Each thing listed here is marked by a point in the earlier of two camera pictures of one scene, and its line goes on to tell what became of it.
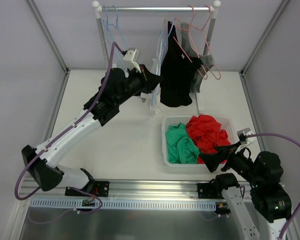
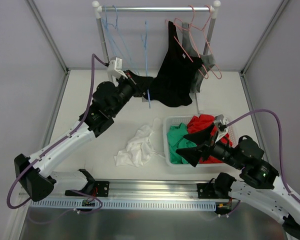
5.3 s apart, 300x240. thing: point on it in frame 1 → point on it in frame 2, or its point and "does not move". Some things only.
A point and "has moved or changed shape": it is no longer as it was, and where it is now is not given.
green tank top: x=181 y=148 does not move
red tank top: x=206 y=131 does not move
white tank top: x=151 y=101 → x=138 y=149
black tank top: x=176 y=71 does not move
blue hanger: x=162 y=46 → x=145 y=45
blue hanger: x=107 y=23 has moved or changed shape
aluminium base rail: x=207 y=189 does not move
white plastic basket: x=184 y=138 does not move
